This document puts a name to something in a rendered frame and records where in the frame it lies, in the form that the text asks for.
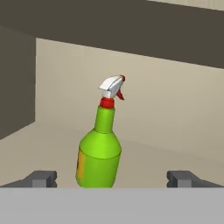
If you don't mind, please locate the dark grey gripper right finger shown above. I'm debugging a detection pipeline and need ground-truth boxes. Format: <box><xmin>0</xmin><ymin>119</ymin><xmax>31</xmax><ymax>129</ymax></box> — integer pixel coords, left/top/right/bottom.
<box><xmin>166</xmin><ymin>170</ymin><xmax>224</xmax><ymax>189</ymax></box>

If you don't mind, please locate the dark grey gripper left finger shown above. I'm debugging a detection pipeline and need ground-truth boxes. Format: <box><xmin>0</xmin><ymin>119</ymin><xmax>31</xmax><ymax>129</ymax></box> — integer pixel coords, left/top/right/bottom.
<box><xmin>0</xmin><ymin>170</ymin><xmax>58</xmax><ymax>189</ymax></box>

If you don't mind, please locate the green spray bottle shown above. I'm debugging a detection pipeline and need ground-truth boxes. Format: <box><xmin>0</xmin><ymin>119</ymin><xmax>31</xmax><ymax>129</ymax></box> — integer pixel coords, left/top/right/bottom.
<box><xmin>75</xmin><ymin>74</ymin><xmax>127</xmax><ymax>189</ymax></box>

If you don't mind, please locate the dark brown cabinet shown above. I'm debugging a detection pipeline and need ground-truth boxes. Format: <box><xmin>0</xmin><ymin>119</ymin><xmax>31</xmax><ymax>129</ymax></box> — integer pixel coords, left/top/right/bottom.
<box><xmin>0</xmin><ymin>0</ymin><xmax>224</xmax><ymax>141</ymax></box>

